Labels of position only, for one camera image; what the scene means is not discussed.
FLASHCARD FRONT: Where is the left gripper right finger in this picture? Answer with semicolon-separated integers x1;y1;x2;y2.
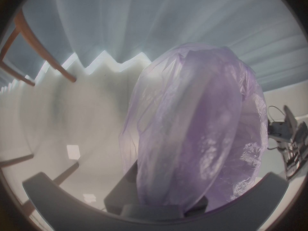
185;196;209;216

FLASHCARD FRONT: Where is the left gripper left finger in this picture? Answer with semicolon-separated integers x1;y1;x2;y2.
104;161;140;214

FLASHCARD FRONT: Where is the white padded wooden chair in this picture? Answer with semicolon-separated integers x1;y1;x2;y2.
0;10;80;223

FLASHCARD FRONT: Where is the pale blue curtain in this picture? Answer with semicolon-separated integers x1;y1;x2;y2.
0;0;308;98

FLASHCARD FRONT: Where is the purple plastic bag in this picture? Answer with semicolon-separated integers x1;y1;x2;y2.
119;42;269;212

